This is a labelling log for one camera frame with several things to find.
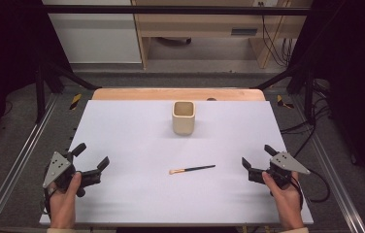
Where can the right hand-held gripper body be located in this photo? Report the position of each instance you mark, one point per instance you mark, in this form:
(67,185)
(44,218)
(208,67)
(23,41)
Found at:
(285,165)

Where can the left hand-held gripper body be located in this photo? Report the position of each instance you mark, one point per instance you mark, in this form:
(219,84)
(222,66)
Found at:
(61,174)

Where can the beige square cup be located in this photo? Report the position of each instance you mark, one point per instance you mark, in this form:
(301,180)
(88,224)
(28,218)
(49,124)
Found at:
(183,124)

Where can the person's left hand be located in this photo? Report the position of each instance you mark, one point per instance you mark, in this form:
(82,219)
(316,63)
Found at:
(62,207)

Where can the person's right hand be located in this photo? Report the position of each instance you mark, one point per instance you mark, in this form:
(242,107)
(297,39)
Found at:
(287,204)

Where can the yellow black tape marker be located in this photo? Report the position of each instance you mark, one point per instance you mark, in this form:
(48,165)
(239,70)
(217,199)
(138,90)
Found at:
(281,101)
(75,101)

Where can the white table mat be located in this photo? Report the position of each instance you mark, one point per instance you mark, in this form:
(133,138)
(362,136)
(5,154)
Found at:
(158,194)

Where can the wooden table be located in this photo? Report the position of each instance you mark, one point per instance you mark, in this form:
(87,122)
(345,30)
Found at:
(171,94)

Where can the dark curtain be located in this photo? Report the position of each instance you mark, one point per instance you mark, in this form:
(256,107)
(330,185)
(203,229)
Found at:
(355,81)
(6,58)

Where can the white cabinet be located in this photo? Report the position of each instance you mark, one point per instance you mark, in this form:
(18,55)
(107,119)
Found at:
(96,39)

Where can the grey desk label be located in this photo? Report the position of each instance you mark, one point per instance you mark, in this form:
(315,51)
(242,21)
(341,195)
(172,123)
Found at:
(244,31)

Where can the light wooden desk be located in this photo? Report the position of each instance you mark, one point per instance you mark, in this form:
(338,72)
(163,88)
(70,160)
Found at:
(200,26)

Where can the aluminium floor rail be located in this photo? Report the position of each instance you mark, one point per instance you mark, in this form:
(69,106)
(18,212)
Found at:
(15,168)
(332,174)

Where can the black metal frame stand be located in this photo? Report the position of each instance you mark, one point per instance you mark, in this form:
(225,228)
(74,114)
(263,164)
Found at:
(309,97)
(40,97)

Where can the black horizontal frame bar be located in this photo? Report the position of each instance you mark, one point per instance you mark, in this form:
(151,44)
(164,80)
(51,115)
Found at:
(171,9)

